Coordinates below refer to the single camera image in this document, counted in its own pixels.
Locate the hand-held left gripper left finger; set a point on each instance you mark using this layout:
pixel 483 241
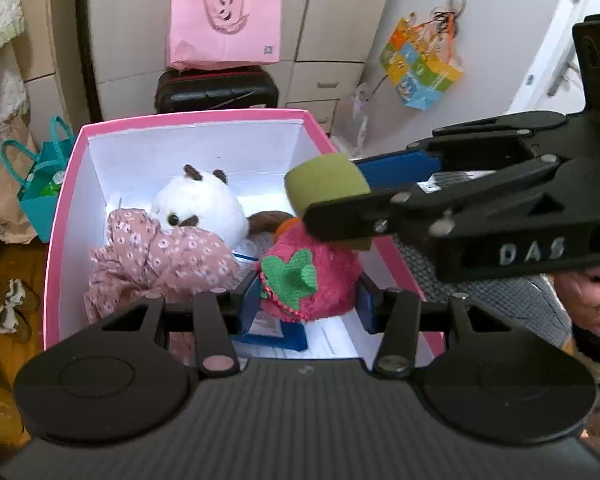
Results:
pixel 250 305

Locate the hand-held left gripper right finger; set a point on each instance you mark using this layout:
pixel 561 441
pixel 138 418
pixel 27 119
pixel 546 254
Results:
pixel 365 310

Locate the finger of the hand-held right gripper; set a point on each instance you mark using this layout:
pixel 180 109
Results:
pixel 400 165
pixel 350 217

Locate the green sponge block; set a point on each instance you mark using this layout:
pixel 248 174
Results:
pixel 325 177

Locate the blue wipes packet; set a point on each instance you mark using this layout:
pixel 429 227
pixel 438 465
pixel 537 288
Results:
pixel 290 342

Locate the pink strawberry plush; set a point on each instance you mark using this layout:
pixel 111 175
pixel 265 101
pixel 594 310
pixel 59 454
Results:
pixel 325 270

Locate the orange plush toy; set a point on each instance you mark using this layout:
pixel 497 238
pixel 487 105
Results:
pixel 290 223

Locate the pink floral fabric scrunchie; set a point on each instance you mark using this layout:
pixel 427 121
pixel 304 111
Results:
pixel 170 255

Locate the white brown cat plush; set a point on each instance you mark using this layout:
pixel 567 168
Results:
pixel 200 205

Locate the pink cardboard box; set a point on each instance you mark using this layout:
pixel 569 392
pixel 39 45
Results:
pixel 190 145

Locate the person's right hand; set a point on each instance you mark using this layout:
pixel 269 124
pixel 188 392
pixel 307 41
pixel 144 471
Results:
pixel 585 295

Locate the printed paper sheet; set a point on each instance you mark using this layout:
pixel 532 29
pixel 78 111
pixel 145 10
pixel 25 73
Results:
pixel 330 342

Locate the colourful gift bag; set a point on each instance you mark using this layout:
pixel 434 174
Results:
pixel 420 70

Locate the white door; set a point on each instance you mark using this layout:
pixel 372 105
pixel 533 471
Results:
pixel 545 60

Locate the beige wardrobe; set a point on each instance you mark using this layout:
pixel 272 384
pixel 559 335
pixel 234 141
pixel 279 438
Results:
pixel 330 20

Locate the black suitcase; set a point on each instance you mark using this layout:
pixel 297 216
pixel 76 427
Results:
pixel 205 92

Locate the pink tote bag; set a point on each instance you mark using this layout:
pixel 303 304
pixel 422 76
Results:
pixel 225 35

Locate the teal gift bag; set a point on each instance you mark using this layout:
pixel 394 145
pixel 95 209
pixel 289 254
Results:
pixel 37 210

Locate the grey white sandal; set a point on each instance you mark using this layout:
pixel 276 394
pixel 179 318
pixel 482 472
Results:
pixel 15 310

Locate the brown paper bag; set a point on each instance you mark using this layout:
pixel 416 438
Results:
pixel 0 200

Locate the beige tall cabinet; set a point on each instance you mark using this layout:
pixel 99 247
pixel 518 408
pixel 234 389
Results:
pixel 55 35

